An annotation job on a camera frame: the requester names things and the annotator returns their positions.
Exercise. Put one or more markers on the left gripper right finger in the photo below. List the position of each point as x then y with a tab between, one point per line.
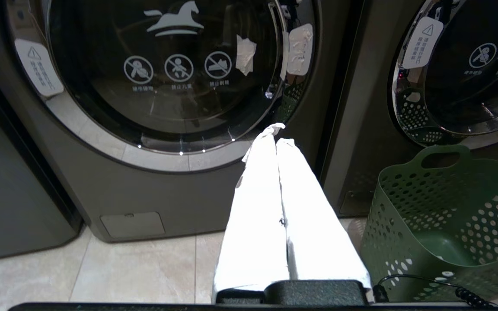
309	216

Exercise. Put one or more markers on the green perforated laundry basket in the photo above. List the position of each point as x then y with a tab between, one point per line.
448	233

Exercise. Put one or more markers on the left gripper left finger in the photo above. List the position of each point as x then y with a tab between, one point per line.
255	216

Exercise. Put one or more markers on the round glass washing machine door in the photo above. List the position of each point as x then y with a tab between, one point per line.
465	73
158	77

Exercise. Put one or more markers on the dark grey cabinet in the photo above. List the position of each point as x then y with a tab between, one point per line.
11	181

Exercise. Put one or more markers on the dark grey washing machine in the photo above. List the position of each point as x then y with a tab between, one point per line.
357	129
145	190

